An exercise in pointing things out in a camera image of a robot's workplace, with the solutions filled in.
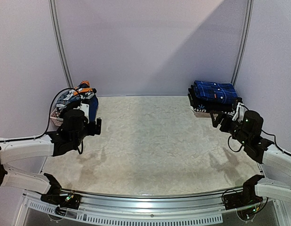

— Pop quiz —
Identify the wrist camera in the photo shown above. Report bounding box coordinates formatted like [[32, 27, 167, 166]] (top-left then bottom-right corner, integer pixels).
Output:
[[232, 97, 244, 122], [79, 103, 90, 123]]

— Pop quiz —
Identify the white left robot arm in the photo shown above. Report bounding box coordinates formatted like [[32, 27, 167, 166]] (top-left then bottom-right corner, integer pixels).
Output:
[[0, 84, 101, 204]]

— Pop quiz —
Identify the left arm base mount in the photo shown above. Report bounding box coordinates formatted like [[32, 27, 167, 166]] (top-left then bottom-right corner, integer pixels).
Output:
[[40, 190, 82, 210]]

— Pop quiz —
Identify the black t-shirt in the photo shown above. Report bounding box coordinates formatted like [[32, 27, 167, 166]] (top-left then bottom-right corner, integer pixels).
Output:
[[188, 85, 234, 114]]

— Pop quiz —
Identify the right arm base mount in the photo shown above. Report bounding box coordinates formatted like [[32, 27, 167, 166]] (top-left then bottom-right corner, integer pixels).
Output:
[[221, 189, 268, 212]]

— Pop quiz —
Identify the left aluminium frame post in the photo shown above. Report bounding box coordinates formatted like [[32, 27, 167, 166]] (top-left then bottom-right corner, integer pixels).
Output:
[[48, 0, 73, 88]]

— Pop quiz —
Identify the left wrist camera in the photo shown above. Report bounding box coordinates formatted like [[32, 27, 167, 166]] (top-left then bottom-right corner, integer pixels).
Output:
[[79, 103, 90, 123]]

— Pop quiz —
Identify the camouflage orange garment pile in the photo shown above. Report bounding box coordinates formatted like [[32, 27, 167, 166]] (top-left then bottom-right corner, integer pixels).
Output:
[[56, 81, 97, 118]]

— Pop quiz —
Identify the aluminium frame post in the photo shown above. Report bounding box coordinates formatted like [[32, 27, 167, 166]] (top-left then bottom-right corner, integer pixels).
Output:
[[48, 0, 73, 88], [231, 0, 254, 87]]

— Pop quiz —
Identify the solid navy blue garment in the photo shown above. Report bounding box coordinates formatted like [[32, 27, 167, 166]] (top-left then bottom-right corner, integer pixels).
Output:
[[85, 96, 98, 122]]

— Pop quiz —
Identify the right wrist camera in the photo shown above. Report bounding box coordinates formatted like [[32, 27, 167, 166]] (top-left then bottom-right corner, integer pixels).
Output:
[[232, 97, 244, 122]]

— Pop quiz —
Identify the right aluminium frame post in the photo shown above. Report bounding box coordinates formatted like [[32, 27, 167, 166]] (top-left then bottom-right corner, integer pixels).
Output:
[[231, 0, 254, 87]]

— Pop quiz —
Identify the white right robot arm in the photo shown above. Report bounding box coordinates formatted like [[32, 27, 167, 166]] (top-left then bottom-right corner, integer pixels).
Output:
[[210, 110, 291, 205]]

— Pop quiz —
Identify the blue plaid garment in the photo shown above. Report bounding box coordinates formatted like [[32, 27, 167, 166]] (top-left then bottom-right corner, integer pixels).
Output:
[[194, 81, 238, 104]]

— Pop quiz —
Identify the aluminium front rail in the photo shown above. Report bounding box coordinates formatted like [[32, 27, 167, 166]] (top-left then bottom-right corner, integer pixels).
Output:
[[22, 182, 282, 224]]

